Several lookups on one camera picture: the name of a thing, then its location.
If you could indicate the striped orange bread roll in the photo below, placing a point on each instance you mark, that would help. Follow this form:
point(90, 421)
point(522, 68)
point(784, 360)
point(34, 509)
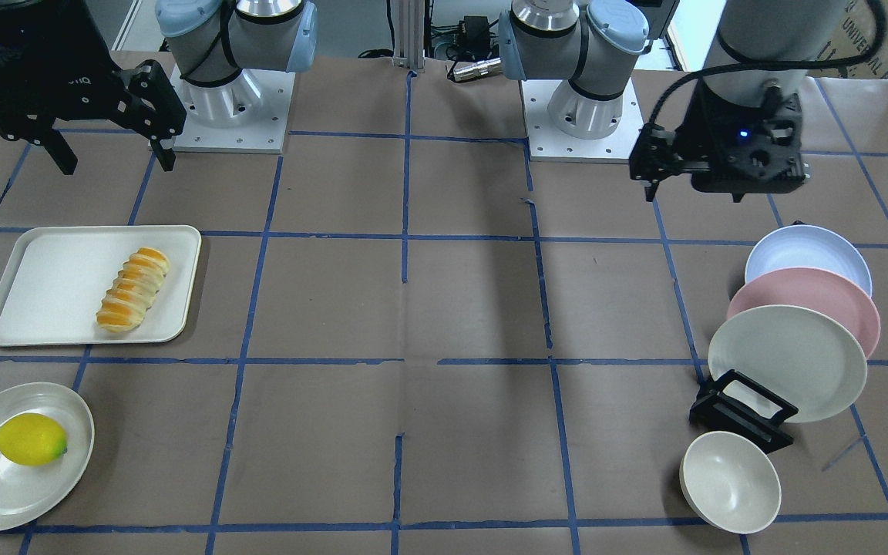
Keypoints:
point(133, 291)

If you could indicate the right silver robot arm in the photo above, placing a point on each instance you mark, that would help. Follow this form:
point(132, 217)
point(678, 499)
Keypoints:
point(214, 41)

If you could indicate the black power adapter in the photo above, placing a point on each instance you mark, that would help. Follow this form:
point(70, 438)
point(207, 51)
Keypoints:
point(474, 38)

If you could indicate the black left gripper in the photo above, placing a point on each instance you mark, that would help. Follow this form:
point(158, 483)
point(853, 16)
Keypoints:
point(701, 123)

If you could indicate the cream plate in rack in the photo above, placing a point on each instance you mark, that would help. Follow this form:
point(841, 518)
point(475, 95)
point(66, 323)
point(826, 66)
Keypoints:
point(803, 356)

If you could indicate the aluminium frame post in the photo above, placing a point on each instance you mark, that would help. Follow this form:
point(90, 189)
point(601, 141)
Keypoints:
point(409, 33)

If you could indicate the yellow lemon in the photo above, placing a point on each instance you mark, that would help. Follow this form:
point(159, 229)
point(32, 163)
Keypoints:
point(32, 439)

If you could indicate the white rectangular tray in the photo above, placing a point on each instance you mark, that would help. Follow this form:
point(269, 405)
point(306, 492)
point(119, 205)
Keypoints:
point(56, 277)

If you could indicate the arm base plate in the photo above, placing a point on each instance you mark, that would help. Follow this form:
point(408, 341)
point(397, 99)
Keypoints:
point(247, 115)
point(563, 126)

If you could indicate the blue plate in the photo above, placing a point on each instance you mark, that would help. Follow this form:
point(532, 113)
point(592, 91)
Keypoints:
point(806, 245)

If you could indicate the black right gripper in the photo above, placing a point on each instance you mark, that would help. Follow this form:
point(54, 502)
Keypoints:
point(66, 77)

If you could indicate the cream bowl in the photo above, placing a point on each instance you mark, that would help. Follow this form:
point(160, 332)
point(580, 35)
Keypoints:
point(730, 483)

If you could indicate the pink plate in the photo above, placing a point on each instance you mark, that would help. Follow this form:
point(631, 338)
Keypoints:
point(816, 289)

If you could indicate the cream plate under lemon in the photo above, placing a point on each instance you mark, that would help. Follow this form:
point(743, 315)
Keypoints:
point(28, 491)

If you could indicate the black dish rack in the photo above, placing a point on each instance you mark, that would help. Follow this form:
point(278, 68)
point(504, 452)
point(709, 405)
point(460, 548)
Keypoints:
point(717, 410)

